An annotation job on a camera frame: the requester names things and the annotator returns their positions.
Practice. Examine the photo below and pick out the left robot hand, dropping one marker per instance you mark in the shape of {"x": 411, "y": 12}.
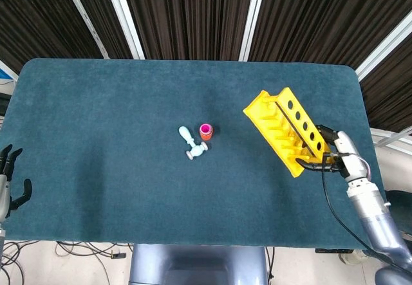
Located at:
{"x": 4, "y": 188}

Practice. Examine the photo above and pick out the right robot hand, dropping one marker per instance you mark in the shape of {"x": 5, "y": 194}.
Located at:
{"x": 352, "y": 162}

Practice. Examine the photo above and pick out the yellow test tube rack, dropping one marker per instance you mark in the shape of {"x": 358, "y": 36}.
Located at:
{"x": 273, "y": 127}

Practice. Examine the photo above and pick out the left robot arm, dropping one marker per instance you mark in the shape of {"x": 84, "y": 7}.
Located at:
{"x": 1, "y": 240}

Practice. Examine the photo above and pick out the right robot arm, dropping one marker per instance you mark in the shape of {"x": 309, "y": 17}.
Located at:
{"x": 376, "y": 220}

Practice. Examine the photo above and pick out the black flat strip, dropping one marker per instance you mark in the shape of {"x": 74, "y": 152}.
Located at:
{"x": 334, "y": 251}

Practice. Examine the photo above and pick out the blue velvet table cloth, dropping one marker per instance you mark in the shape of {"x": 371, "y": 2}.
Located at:
{"x": 128, "y": 185}

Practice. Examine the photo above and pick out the small black plug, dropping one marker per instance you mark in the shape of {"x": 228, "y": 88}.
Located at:
{"x": 119, "y": 255}

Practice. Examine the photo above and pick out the orange stacking cup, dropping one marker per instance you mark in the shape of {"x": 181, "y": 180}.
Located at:
{"x": 206, "y": 135}

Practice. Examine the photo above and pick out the pink nested inner cup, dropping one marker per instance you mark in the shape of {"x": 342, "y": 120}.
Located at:
{"x": 205, "y": 127}

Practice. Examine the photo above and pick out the light blue toy hammer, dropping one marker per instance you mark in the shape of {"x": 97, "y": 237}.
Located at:
{"x": 196, "y": 151}

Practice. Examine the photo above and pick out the grey-blue robot torso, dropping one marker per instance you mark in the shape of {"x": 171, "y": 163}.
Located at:
{"x": 199, "y": 265}

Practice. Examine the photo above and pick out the dark brown curtain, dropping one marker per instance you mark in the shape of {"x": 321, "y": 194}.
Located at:
{"x": 193, "y": 14}

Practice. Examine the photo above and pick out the thin grey frame post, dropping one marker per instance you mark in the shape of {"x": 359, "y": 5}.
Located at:
{"x": 85, "y": 18}

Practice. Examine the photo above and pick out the wide white frame post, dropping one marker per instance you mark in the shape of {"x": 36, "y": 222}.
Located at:
{"x": 124, "y": 18}

